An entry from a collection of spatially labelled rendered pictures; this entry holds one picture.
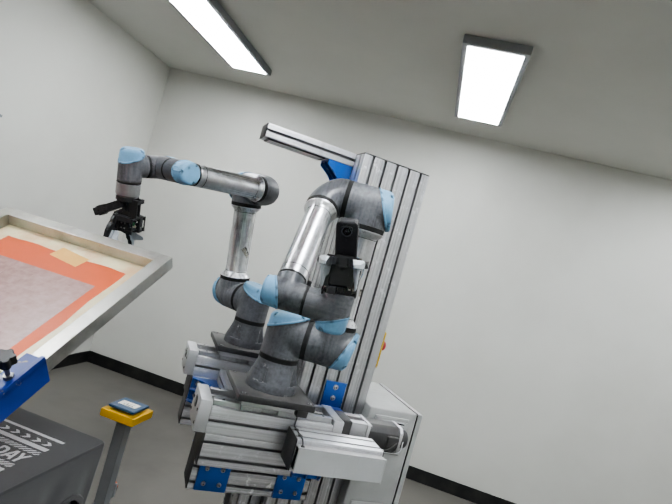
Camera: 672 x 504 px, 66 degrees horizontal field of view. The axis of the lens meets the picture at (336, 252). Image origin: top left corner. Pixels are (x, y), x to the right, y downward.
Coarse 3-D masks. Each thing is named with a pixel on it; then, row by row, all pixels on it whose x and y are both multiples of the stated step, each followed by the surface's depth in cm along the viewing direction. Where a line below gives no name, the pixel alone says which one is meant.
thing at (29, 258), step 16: (0, 240) 152; (16, 240) 153; (0, 256) 145; (16, 256) 146; (32, 256) 147; (48, 256) 148; (0, 272) 139; (16, 272) 140; (32, 272) 141; (0, 288) 133
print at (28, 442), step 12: (0, 432) 145; (12, 432) 147; (24, 432) 148; (36, 432) 150; (0, 444) 139; (12, 444) 140; (24, 444) 142; (36, 444) 144; (48, 444) 146; (60, 444) 148; (0, 456) 133; (12, 456) 135; (24, 456) 136; (0, 468) 128
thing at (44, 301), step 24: (96, 264) 148; (24, 288) 135; (48, 288) 136; (72, 288) 137; (96, 288) 139; (0, 312) 126; (24, 312) 127; (48, 312) 128; (72, 312) 129; (0, 336) 119; (24, 336) 120
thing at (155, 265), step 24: (0, 216) 156; (24, 216) 158; (72, 240) 154; (96, 240) 152; (144, 264) 150; (168, 264) 149; (120, 288) 134; (144, 288) 140; (96, 312) 125; (72, 336) 117; (48, 360) 111
